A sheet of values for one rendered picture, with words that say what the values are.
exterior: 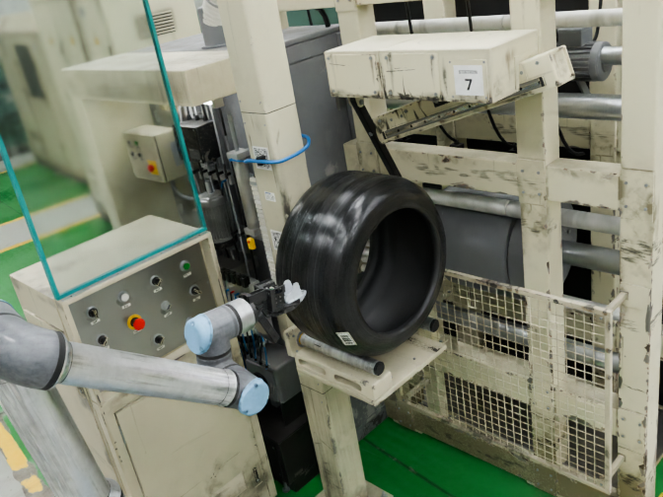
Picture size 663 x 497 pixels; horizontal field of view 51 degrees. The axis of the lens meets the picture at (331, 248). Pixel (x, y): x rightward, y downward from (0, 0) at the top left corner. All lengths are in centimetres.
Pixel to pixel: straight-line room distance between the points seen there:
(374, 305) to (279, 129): 69
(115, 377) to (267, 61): 106
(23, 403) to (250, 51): 114
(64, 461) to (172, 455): 92
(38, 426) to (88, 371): 22
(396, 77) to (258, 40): 41
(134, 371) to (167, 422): 100
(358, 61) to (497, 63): 46
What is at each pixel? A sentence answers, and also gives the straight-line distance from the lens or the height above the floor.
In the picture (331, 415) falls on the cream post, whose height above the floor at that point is 51.
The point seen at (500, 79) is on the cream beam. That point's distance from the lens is 192.
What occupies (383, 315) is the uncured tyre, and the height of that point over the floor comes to 92.
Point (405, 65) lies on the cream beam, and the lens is 203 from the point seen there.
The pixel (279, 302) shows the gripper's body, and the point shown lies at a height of 124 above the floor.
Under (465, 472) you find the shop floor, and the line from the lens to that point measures 307.
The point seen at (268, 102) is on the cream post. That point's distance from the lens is 212.
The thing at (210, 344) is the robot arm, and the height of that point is 125.
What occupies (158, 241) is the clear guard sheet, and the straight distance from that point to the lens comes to 230.
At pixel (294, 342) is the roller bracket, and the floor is 90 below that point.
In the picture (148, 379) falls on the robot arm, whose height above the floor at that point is 132.
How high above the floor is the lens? 210
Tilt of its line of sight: 24 degrees down
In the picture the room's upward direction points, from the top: 10 degrees counter-clockwise
